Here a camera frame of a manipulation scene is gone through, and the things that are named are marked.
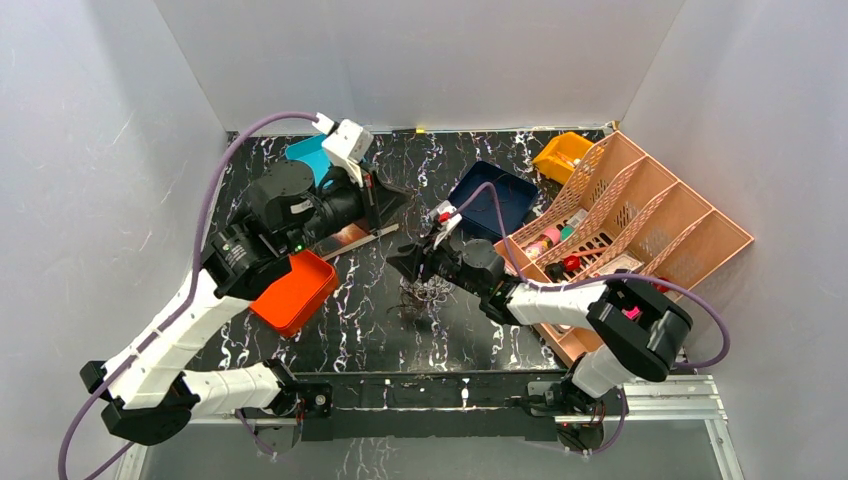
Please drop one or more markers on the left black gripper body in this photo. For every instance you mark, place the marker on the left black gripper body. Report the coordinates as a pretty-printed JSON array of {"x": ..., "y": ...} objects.
[{"x": 370, "y": 203}]

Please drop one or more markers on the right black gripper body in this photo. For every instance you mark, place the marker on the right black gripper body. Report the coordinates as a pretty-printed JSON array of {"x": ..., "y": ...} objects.
[{"x": 442, "y": 261}]

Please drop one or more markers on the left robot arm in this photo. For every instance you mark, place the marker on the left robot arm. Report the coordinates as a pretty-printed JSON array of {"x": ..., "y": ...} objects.
[{"x": 150, "y": 395}]

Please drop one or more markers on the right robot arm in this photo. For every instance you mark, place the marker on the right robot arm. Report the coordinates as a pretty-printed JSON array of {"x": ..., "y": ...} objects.
[{"x": 640, "y": 329}]

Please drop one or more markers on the paperback book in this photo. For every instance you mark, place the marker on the paperback book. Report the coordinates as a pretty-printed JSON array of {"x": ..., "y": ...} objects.
[{"x": 349, "y": 238}]

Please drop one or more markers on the teal plastic bin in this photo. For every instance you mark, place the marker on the teal plastic bin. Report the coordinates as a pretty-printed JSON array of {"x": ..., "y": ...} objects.
[{"x": 308, "y": 153}]

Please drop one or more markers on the dark blue plastic bin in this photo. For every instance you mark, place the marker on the dark blue plastic bin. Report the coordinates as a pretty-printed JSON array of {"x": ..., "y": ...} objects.
[{"x": 516, "y": 198}]

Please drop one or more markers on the red black small tool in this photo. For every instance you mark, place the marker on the red black small tool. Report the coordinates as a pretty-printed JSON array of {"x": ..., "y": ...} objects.
[{"x": 563, "y": 269}]

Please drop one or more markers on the orange plastic bin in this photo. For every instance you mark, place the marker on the orange plastic bin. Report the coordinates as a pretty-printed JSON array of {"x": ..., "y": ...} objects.
[{"x": 289, "y": 303}]

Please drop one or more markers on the yellow plastic bin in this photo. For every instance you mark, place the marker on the yellow plastic bin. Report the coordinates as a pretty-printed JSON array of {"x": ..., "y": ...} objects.
[{"x": 559, "y": 159}]

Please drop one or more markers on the pink desk organizer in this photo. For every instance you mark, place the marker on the pink desk organizer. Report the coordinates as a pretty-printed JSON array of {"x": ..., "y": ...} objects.
[{"x": 621, "y": 208}]

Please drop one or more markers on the pink eraser block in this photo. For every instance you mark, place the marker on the pink eraser block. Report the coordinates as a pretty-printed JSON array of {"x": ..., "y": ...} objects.
[{"x": 633, "y": 314}]

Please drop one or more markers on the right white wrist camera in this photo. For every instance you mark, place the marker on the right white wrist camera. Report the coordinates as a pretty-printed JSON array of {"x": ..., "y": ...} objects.
[{"x": 445, "y": 217}]

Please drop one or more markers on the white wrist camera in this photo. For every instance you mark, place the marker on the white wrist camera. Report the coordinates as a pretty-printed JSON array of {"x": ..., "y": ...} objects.
[
  {"x": 445, "y": 217},
  {"x": 345, "y": 144}
]

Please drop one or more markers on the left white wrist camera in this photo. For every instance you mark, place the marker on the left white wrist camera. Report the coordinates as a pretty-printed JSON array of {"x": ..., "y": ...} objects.
[{"x": 345, "y": 144}]

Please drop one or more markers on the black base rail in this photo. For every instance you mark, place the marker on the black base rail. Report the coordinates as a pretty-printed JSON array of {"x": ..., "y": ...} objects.
[{"x": 464, "y": 404}]

